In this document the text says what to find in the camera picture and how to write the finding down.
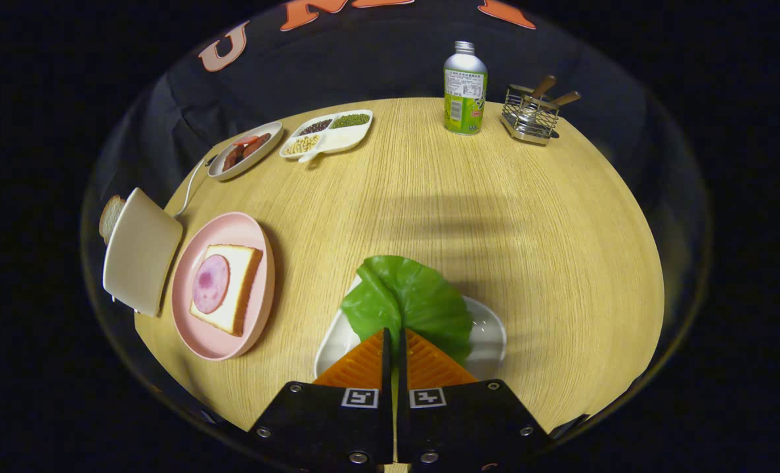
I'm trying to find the brown crust bread slice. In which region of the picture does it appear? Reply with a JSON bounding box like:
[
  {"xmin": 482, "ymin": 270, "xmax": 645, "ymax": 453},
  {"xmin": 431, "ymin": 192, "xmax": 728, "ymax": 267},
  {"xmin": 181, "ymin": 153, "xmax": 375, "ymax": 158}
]
[{"xmin": 99, "ymin": 195, "xmax": 127, "ymax": 245}]

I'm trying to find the white divided bean dish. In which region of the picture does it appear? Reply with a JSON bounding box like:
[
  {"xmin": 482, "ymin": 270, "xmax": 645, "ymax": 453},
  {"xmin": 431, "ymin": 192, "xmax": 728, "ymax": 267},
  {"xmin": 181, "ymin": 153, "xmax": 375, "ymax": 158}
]
[{"xmin": 278, "ymin": 110, "xmax": 373, "ymax": 163}]

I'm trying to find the green lettuce leaf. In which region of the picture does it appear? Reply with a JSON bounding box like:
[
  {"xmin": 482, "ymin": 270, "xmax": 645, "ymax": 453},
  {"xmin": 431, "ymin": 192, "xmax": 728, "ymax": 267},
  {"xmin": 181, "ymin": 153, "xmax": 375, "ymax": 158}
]
[{"xmin": 341, "ymin": 255, "xmax": 474, "ymax": 369}]

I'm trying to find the pink round plate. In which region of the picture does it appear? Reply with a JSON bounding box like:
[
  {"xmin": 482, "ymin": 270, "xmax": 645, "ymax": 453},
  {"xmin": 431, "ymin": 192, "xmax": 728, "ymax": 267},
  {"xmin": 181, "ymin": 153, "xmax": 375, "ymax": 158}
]
[{"xmin": 171, "ymin": 212, "xmax": 276, "ymax": 361}]

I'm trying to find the round white meat plate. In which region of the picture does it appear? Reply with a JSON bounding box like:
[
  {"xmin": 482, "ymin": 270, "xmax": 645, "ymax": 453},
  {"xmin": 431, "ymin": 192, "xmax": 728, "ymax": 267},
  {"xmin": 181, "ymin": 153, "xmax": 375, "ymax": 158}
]
[{"xmin": 207, "ymin": 122, "xmax": 284, "ymax": 181}]

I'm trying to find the black backdrop cloth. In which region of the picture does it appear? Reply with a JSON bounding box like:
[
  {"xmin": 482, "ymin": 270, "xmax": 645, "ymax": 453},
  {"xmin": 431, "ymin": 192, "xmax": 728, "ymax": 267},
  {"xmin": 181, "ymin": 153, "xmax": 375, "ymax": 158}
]
[{"xmin": 88, "ymin": 0, "xmax": 706, "ymax": 224}]

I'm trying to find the white toaster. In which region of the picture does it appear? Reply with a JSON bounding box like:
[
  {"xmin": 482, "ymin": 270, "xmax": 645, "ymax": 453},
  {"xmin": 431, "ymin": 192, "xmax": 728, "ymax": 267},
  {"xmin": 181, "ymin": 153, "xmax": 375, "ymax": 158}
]
[{"xmin": 102, "ymin": 188, "xmax": 184, "ymax": 317}]

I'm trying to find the silver bottle green label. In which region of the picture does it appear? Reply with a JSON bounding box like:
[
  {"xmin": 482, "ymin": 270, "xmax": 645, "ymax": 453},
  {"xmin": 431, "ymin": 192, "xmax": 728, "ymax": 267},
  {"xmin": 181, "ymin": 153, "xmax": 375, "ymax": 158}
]
[{"xmin": 443, "ymin": 41, "xmax": 488, "ymax": 135}]

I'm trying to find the pink ham slice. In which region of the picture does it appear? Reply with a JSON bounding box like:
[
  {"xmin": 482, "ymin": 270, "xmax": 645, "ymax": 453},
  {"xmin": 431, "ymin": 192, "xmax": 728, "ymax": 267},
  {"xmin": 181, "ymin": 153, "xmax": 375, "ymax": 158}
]
[{"xmin": 192, "ymin": 254, "xmax": 231, "ymax": 315}]

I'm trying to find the white toast slice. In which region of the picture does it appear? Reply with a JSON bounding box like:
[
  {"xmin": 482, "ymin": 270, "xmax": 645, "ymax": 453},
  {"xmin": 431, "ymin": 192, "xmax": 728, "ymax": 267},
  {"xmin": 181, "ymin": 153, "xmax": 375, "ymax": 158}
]
[{"xmin": 189, "ymin": 244, "xmax": 264, "ymax": 337}]

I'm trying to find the white oblong plate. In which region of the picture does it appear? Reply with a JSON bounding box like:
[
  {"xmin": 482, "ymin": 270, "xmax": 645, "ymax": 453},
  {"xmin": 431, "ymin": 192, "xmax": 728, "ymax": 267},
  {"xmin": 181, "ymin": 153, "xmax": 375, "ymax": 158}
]
[{"xmin": 313, "ymin": 275, "xmax": 508, "ymax": 382}]

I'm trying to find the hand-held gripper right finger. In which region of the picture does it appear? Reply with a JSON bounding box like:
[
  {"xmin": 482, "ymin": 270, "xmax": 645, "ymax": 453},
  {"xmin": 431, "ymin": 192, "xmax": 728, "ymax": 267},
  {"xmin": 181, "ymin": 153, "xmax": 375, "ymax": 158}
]
[{"xmin": 397, "ymin": 328, "xmax": 553, "ymax": 472}]

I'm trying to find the white toaster cable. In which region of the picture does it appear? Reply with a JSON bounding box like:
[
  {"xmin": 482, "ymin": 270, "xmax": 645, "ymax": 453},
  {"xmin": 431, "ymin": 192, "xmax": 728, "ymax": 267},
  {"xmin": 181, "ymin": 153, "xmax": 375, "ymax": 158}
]
[{"xmin": 172, "ymin": 156, "xmax": 217, "ymax": 219}]

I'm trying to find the metal wire utensil basket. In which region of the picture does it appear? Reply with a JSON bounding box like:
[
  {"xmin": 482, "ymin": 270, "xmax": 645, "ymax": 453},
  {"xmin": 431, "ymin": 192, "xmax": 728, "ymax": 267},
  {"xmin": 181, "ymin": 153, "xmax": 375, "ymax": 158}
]
[{"xmin": 500, "ymin": 84, "xmax": 560, "ymax": 146}]

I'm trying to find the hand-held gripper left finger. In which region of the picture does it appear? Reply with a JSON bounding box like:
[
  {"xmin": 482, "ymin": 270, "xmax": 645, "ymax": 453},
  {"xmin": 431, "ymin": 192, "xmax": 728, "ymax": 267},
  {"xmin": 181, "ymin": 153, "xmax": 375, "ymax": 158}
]
[{"xmin": 248, "ymin": 328, "xmax": 395, "ymax": 472}]

